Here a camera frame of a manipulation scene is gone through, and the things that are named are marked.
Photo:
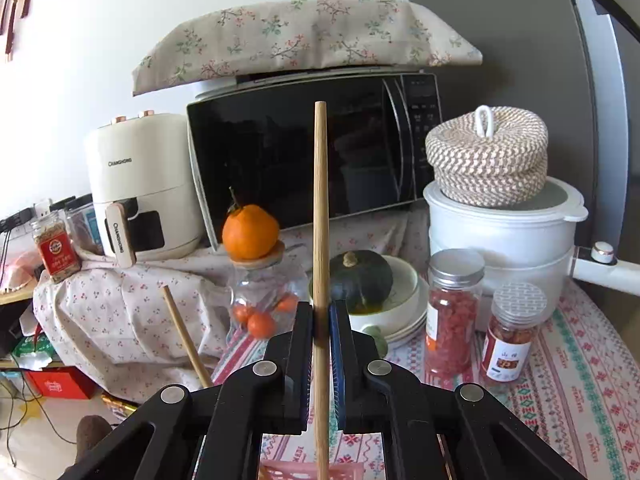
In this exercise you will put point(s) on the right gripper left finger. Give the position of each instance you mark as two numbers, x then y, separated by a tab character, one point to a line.
216	432

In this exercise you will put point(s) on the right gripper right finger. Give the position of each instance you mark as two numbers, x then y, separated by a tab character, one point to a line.
429	432

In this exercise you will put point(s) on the wooden chopstick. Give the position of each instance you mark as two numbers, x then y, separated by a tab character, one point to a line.
188	344
321	293

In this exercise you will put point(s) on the pink perforated utensil basket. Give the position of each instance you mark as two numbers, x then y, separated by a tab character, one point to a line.
275	470

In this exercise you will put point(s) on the floral white cloth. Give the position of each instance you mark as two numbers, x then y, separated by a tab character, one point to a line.
113	323

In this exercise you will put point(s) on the glass jar with small oranges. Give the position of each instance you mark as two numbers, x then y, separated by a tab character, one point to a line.
265	294

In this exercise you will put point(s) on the short jar red label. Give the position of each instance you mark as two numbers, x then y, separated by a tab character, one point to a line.
516	313

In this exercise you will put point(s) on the patterned handmade tablecloth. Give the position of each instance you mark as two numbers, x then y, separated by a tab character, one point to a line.
579	388

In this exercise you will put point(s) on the tall jar red goji berries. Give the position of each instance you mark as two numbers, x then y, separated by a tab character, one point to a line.
454	278

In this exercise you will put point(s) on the red box on floor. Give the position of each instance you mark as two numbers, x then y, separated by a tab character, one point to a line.
62	383

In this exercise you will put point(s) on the dark green pumpkin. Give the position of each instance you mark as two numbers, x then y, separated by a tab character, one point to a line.
361	280

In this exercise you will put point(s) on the large orange on jar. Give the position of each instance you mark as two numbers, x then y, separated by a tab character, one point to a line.
249	232

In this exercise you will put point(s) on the white electric cooking pot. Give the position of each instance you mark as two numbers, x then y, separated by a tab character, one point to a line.
532	242

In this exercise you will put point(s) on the spice jar red label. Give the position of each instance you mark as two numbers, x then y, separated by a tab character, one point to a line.
55	246

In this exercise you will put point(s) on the cream air fryer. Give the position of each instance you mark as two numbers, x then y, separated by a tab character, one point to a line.
143	191

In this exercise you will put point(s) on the black microwave oven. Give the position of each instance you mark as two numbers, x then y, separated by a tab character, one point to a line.
255	145

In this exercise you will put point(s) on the floral cloth microwave cover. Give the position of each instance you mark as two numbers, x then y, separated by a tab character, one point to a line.
301	35

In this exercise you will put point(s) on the silver refrigerator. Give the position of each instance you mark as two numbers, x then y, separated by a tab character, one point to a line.
575	63

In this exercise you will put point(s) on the white bowl with green handle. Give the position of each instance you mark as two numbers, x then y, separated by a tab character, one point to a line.
403	313

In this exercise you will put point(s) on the woven rope basket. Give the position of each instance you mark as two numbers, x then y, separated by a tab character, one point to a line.
493	157

